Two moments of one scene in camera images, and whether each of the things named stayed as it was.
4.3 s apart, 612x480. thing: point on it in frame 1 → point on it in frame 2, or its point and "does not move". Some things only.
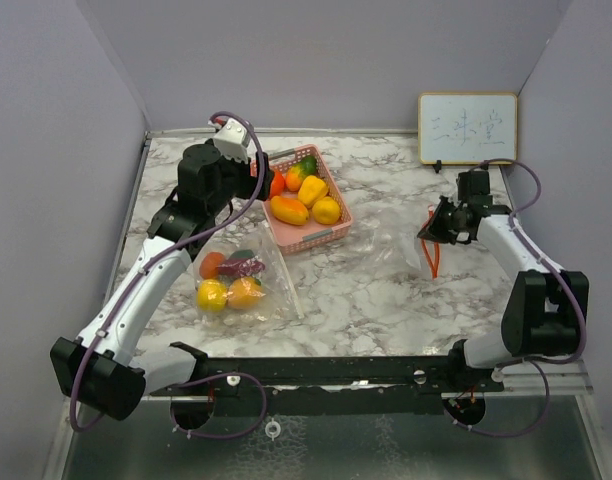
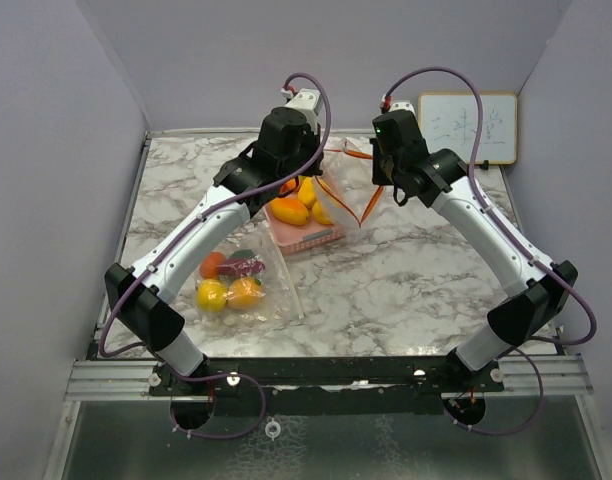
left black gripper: [251, 182] → [312, 140]
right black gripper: [441, 208] → [380, 177]
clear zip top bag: [240, 280] does not move
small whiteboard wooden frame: [461, 128] does not move
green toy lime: [242, 254] does not move
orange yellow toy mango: [289, 211] does not move
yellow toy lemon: [211, 295] does not move
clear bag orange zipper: [404, 243] → [347, 184]
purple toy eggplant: [241, 267] does not move
